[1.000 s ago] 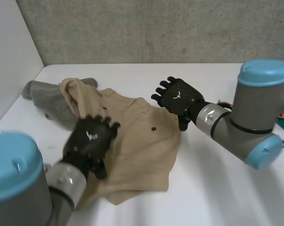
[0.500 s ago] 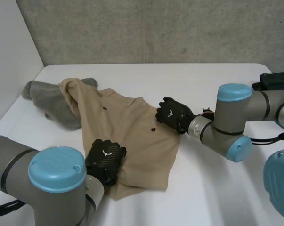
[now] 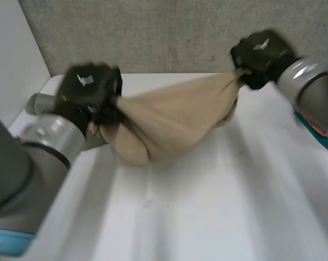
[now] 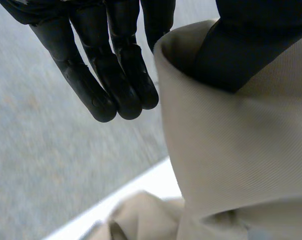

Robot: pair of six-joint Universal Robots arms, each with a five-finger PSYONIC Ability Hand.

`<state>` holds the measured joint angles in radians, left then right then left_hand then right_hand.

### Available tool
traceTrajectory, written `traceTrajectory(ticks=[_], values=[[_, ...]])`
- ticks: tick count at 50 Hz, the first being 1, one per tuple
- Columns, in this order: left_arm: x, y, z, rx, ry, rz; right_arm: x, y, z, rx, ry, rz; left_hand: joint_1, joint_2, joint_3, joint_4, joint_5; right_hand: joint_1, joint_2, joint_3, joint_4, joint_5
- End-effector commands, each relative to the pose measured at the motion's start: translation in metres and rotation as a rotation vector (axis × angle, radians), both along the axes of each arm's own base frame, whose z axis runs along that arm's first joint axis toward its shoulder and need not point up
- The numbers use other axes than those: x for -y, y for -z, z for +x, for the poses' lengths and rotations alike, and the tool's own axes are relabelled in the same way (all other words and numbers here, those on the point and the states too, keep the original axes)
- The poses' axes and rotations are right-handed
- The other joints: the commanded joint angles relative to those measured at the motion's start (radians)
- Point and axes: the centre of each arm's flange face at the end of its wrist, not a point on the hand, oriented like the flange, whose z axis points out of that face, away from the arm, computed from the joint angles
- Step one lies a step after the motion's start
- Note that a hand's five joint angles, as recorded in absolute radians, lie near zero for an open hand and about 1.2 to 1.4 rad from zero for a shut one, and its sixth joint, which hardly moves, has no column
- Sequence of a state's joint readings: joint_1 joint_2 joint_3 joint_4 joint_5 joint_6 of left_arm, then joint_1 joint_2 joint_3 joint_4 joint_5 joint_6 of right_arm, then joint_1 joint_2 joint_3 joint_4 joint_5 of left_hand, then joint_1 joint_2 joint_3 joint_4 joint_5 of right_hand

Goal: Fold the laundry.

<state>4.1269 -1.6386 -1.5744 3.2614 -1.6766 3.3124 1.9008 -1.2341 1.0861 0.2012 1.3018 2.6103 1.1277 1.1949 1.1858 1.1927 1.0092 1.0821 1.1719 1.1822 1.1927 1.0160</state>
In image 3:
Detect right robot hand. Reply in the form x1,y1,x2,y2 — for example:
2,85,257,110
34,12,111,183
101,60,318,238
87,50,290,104
229,29,301,90

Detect coral towel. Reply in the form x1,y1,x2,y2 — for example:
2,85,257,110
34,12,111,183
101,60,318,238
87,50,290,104
296,107,328,138

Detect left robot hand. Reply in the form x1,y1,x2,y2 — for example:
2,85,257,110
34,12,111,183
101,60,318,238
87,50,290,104
51,63,125,138

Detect beige shorts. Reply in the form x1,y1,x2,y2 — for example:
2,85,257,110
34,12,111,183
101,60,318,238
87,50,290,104
88,68,249,168

